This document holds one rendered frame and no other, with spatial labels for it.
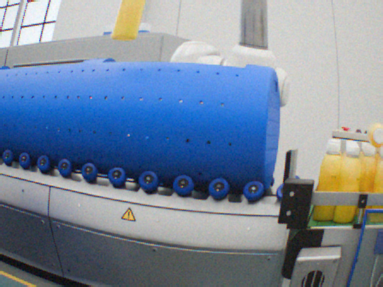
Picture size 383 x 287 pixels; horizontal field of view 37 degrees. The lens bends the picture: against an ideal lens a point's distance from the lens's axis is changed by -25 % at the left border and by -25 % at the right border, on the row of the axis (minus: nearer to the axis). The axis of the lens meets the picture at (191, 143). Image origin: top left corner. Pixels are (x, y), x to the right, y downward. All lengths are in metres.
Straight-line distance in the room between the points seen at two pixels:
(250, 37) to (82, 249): 0.92
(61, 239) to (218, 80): 0.56
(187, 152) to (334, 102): 2.89
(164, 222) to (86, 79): 0.37
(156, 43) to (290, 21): 1.41
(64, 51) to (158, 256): 2.05
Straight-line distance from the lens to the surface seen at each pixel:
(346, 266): 1.42
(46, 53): 3.53
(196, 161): 1.53
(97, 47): 3.37
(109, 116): 1.55
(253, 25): 2.16
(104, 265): 1.66
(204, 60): 2.20
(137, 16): 1.58
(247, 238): 1.51
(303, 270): 1.29
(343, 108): 4.34
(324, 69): 4.36
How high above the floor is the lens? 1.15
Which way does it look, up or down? 4 degrees down
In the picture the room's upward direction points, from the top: 4 degrees clockwise
